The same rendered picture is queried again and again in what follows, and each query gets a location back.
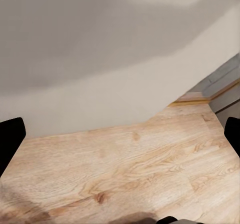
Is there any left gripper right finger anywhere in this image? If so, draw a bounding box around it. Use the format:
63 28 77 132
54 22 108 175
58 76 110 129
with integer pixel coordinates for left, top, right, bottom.
224 116 240 157

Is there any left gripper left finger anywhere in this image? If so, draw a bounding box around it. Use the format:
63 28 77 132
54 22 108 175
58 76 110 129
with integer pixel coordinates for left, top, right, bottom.
0 117 26 177

